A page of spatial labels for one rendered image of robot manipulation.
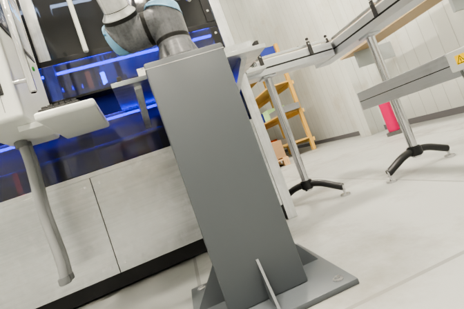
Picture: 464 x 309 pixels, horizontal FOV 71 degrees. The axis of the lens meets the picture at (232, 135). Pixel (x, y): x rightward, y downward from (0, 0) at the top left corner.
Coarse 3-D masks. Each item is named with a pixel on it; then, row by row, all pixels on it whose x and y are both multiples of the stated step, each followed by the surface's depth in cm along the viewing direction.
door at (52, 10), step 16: (32, 0) 168; (48, 0) 170; (64, 0) 172; (80, 0) 174; (48, 16) 169; (64, 16) 171; (80, 16) 172; (96, 16) 174; (48, 32) 168; (64, 32) 169; (96, 32) 173; (48, 48) 166; (64, 48) 168; (80, 48) 170; (96, 48) 172
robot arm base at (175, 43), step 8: (176, 32) 106; (184, 32) 108; (160, 40) 107; (168, 40) 106; (176, 40) 106; (184, 40) 106; (160, 48) 108; (168, 48) 105; (176, 48) 104; (184, 48) 105; (192, 48) 108; (160, 56) 107; (168, 56) 104
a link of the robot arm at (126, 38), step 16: (96, 0) 103; (112, 0) 101; (112, 16) 103; (128, 16) 104; (112, 32) 106; (128, 32) 106; (144, 32) 107; (112, 48) 108; (128, 48) 110; (144, 48) 113
